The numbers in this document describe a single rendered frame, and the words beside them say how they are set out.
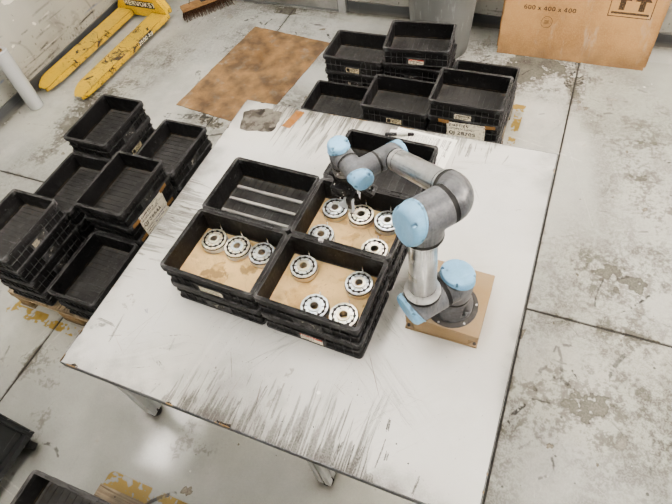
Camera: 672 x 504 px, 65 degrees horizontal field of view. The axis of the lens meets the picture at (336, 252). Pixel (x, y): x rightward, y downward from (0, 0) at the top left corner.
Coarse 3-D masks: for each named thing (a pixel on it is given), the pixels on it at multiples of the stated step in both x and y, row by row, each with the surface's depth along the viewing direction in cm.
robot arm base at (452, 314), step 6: (468, 300) 179; (450, 306) 179; (456, 306) 178; (462, 306) 179; (468, 306) 182; (444, 312) 182; (450, 312) 181; (456, 312) 181; (462, 312) 184; (468, 312) 184; (444, 318) 184; (450, 318) 183; (456, 318) 183; (462, 318) 184
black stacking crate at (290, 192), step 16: (240, 176) 231; (256, 176) 230; (272, 176) 225; (288, 176) 220; (304, 176) 216; (224, 192) 222; (240, 192) 228; (272, 192) 225; (288, 192) 224; (304, 192) 223; (240, 208) 222; (256, 208) 221; (288, 208) 219; (288, 224) 214
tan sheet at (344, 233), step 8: (320, 208) 217; (320, 216) 215; (312, 224) 213; (328, 224) 212; (336, 224) 211; (344, 224) 211; (336, 232) 209; (344, 232) 208; (352, 232) 208; (360, 232) 208; (368, 232) 207; (376, 232) 207; (336, 240) 207; (344, 240) 206; (352, 240) 206; (360, 240) 205; (384, 240) 204; (392, 240) 204; (360, 248) 203
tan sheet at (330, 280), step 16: (288, 272) 200; (320, 272) 199; (336, 272) 198; (352, 272) 197; (288, 288) 196; (304, 288) 195; (320, 288) 194; (336, 288) 194; (288, 304) 192; (336, 304) 190; (352, 304) 189
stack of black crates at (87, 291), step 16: (96, 240) 288; (112, 240) 282; (80, 256) 280; (96, 256) 289; (112, 256) 287; (128, 256) 273; (64, 272) 272; (80, 272) 282; (96, 272) 282; (112, 272) 281; (48, 288) 266; (64, 288) 275; (80, 288) 277; (96, 288) 276; (64, 304) 273; (80, 304) 260; (96, 304) 259
